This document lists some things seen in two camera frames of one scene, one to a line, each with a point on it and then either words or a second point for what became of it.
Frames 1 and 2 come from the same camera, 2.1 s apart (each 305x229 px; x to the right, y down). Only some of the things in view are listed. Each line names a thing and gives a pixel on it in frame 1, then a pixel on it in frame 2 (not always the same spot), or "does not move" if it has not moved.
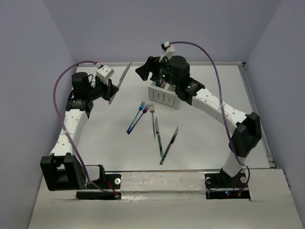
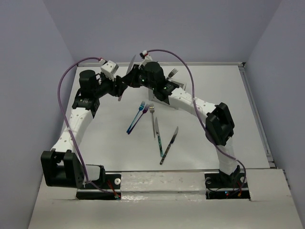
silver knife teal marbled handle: x=158 y=137 does not move
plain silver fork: x=152 y=109 does not move
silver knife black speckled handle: x=169 y=145 does not move
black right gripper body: x=160 y=68 → x=138 y=77
